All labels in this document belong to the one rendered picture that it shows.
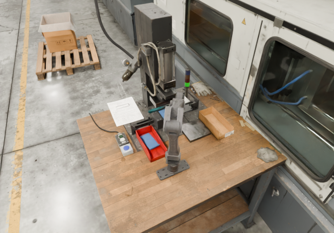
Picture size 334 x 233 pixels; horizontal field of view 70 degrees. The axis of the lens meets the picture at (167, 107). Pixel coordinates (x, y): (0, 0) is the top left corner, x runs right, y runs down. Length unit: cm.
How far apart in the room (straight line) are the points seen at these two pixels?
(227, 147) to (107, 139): 81
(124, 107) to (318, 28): 136
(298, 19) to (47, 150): 270
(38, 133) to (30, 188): 78
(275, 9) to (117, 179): 131
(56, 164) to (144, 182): 162
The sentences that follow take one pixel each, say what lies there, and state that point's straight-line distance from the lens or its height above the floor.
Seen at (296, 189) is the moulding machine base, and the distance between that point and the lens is 184.
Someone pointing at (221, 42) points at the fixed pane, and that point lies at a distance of 208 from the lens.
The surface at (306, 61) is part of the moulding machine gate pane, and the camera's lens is 144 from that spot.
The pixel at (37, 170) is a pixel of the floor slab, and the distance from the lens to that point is 296.
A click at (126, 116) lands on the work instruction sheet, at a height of 90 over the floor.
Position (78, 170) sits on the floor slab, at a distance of 277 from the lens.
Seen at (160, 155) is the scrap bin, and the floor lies 93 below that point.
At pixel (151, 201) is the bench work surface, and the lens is 139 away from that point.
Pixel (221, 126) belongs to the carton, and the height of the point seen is 91.
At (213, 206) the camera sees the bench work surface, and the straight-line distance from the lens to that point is 217.
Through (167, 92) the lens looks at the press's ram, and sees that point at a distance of 158.
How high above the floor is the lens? 212
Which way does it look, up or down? 40 degrees down
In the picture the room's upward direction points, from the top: 1 degrees counter-clockwise
